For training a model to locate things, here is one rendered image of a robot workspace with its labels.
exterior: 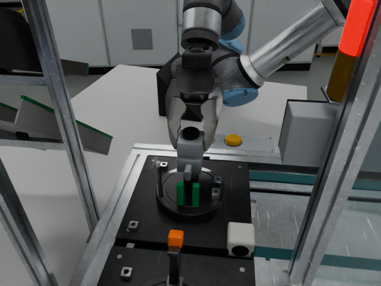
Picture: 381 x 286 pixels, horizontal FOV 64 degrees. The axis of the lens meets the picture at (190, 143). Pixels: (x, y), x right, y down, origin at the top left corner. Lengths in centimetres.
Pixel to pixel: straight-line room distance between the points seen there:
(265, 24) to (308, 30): 277
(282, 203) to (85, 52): 329
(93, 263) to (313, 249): 35
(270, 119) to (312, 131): 75
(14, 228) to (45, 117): 18
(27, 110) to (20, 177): 46
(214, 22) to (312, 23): 39
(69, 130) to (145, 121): 58
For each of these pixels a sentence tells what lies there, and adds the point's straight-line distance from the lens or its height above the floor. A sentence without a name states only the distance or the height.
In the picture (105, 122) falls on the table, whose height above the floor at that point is 86.
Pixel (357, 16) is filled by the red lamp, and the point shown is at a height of 135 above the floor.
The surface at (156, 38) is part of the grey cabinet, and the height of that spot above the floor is 43.
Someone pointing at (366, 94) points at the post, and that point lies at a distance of 33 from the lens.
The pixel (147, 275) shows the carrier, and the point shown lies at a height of 97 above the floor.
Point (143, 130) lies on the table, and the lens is 103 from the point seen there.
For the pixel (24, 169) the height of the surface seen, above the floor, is 86.
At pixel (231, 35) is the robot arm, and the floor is 122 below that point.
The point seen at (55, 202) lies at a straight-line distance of 83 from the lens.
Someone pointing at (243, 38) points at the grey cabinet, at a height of 41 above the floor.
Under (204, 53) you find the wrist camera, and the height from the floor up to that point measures 126.
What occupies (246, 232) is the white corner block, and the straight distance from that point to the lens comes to 54.
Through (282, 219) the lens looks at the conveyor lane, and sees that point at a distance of 68.
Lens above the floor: 141
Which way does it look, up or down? 35 degrees down
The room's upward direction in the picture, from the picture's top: straight up
